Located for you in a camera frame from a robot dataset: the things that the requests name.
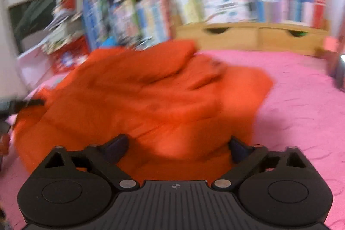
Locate orange puffer jacket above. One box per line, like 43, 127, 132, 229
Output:
14, 40, 273, 182

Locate pink bunny-print blanket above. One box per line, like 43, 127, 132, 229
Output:
0, 50, 345, 230

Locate red plastic crate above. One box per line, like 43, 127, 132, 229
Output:
49, 36, 90, 74

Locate stack of papers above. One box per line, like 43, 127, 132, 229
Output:
42, 5, 84, 54

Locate wooden drawer organizer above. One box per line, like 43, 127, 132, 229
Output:
174, 22, 329, 56

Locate tall blue books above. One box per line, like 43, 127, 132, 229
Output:
82, 0, 108, 51

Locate pink toy house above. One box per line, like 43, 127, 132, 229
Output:
323, 35, 344, 92

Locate white patterned box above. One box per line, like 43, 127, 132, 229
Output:
202, 0, 251, 25

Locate row of upright books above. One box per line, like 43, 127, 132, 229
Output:
109, 0, 255, 46

